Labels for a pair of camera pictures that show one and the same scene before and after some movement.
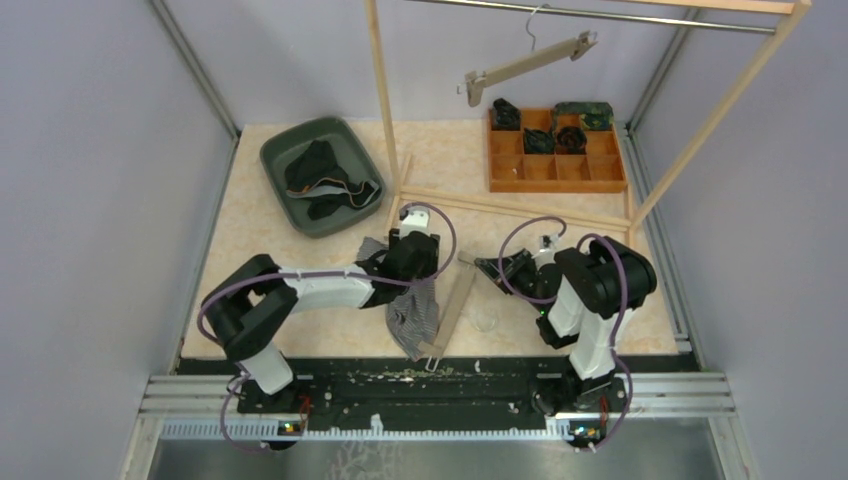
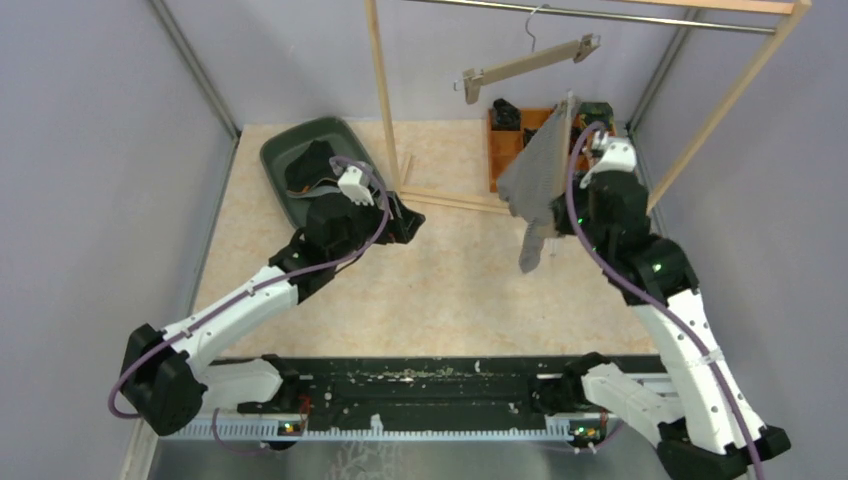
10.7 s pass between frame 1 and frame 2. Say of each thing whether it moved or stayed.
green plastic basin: stayed
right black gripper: moved
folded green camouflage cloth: stayed
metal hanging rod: stayed
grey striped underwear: moved
